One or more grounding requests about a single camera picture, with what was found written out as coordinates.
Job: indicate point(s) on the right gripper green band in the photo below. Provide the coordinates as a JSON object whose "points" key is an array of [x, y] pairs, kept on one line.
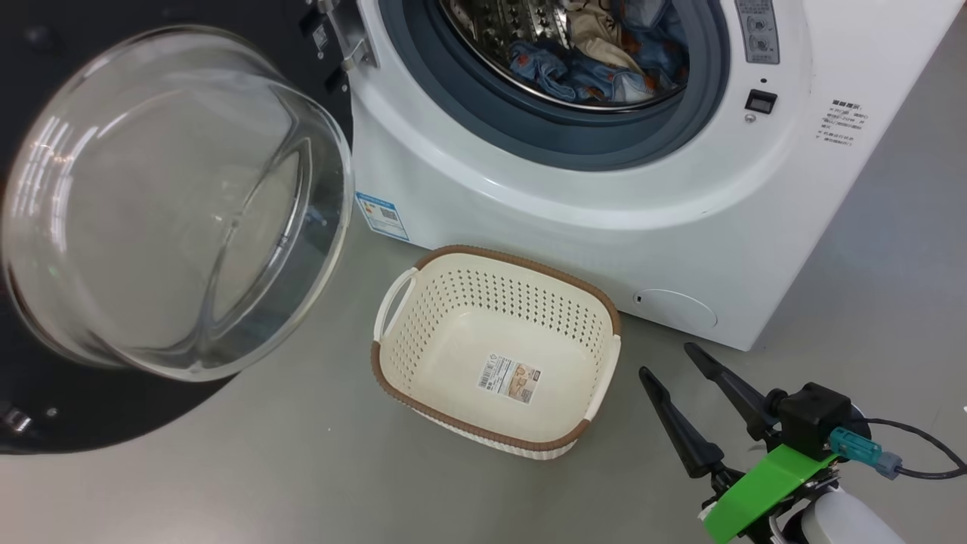
{"points": [[763, 491]]}

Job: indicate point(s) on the cream white garment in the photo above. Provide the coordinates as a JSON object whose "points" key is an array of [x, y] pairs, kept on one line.
{"points": [[597, 30]]}

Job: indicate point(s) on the black washing machine door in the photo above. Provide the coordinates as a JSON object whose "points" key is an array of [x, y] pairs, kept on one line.
{"points": [[151, 189]]}

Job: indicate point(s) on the white front-load washing machine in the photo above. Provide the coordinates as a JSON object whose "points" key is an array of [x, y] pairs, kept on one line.
{"points": [[680, 227]]}

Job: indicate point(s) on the printed basket label sticker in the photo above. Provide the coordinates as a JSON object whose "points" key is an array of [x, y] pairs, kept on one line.
{"points": [[510, 380]]}

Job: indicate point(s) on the cream laundry basket brown rim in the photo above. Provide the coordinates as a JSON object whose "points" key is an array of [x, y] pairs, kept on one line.
{"points": [[453, 355]]}

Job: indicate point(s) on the grey rubber door gasket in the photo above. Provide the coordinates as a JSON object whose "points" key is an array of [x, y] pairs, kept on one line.
{"points": [[453, 98]]}

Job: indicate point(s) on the steel washing drum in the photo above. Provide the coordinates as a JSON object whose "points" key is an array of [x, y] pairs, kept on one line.
{"points": [[491, 30]]}

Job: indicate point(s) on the metal door hinge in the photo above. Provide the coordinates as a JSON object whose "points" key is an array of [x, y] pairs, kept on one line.
{"points": [[351, 38]]}

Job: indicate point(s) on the round white filter cover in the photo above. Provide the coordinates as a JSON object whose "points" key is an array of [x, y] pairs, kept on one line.
{"points": [[676, 310]]}

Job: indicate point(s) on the blue energy label sticker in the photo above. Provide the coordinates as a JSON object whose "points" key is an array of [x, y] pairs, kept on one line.
{"points": [[382, 215]]}

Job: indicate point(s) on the grey instruction sticker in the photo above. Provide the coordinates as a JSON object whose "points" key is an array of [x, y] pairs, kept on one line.
{"points": [[757, 30]]}

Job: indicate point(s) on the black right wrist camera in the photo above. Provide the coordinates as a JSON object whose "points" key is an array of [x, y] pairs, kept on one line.
{"points": [[812, 415]]}

